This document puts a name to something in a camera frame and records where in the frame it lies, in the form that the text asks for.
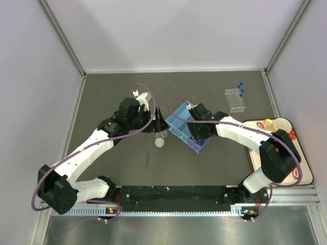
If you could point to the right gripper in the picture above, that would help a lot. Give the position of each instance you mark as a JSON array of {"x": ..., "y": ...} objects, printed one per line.
[{"x": 196, "y": 135}]

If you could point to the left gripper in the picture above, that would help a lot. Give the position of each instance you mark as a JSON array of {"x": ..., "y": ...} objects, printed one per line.
[{"x": 159, "y": 124}]

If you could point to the light blue drawer box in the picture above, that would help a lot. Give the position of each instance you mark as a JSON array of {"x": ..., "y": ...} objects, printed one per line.
[{"x": 174, "y": 119}]

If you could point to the clear test tube rack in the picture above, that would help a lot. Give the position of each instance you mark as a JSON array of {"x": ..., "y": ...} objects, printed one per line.
[{"x": 235, "y": 103}]

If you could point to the purple drawer box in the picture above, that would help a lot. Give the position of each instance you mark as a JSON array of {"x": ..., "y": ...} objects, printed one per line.
[{"x": 197, "y": 146}]

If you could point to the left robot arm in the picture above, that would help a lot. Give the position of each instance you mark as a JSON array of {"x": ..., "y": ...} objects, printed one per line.
[{"x": 58, "y": 185}]

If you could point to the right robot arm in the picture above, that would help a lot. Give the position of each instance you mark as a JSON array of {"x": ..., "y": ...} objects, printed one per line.
[{"x": 278, "y": 155}]

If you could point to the clear plastic funnel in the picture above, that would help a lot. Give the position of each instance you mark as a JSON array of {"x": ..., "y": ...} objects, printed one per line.
[{"x": 163, "y": 134}]

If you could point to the yellow cup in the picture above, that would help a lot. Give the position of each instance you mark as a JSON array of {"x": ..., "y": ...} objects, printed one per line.
[{"x": 274, "y": 125}]

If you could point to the strawberry pattern tray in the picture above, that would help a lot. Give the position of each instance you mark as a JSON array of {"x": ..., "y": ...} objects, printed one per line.
[{"x": 307, "y": 176}]

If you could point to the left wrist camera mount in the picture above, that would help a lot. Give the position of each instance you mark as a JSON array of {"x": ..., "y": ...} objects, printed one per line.
[{"x": 143, "y": 99}]

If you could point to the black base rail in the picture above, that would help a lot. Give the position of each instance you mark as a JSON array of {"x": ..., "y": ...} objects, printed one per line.
[{"x": 182, "y": 198}]

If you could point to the grey slotted cable duct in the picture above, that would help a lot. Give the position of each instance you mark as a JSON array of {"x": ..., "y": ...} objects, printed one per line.
[{"x": 236, "y": 210}]

